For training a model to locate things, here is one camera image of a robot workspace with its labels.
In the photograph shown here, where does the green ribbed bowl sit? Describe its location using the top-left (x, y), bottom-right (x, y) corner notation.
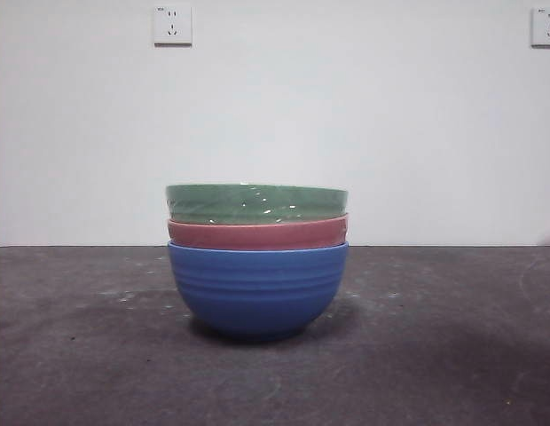
top-left (164, 183), bottom-right (350, 225)

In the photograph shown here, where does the white wall socket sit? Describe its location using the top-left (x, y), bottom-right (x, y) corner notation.
top-left (153, 5), bottom-right (193, 48)
top-left (530, 7), bottom-right (550, 49)

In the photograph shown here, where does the red ribbed bowl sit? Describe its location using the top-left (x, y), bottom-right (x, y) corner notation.
top-left (166, 212), bottom-right (350, 250)

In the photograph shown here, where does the blue ribbed bowl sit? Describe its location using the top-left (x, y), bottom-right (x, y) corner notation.
top-left (167, 241), bottom-right (350, 343)

